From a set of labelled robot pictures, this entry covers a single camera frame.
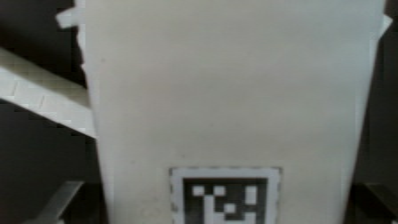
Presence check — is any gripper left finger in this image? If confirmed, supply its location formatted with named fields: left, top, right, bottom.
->
left=22, top=180, right=108, bottom=224

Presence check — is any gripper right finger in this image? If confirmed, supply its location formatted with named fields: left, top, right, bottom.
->
left=349, top=183, right=398, bottom=224

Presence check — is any white cabinet top block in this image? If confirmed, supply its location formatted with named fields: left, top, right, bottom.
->
left=56, top=0, right=388, bottom=224

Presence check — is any white U-shaped fence frame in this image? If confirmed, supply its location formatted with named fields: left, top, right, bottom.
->
left=0, top=48, right=95, bottom=137

